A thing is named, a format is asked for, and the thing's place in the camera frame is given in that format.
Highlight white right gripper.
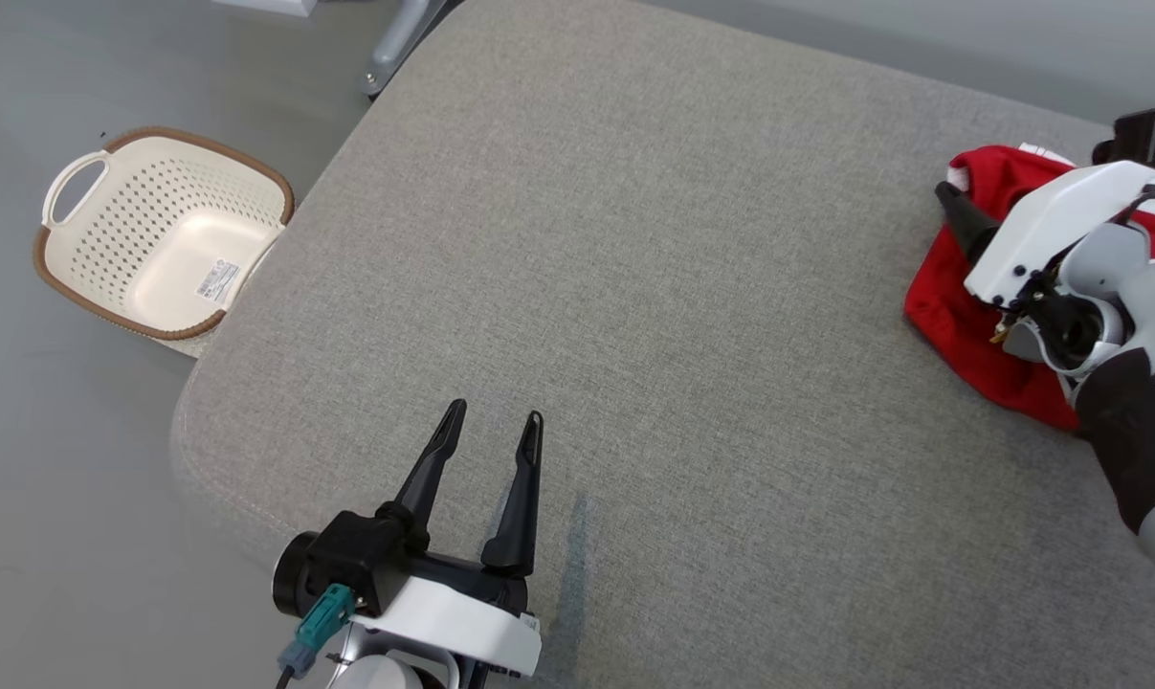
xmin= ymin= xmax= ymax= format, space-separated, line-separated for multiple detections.
xmin=934 ymin=160 xmax=1155 ymax=308

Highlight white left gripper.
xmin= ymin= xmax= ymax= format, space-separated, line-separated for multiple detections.
xmin=346 ymin=398 xmax=545 ymax=680

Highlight red shorts with white trim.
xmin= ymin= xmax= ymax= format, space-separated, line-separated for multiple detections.
xmin=903 ymin=143 xmax=1155 ymax=433

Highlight cream laundry basket brown rim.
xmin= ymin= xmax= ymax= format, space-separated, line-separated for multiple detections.
xmin=33 ymin=125 xmax=297 ymax=361

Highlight left camera cable teal plug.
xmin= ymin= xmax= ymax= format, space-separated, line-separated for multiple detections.
xmin=275 ymin=585 xmax=357 ymax=689

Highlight grey partition post with feet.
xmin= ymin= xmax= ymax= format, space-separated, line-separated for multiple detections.
xmin=361 ymin=0 xmax=446 ymax=98

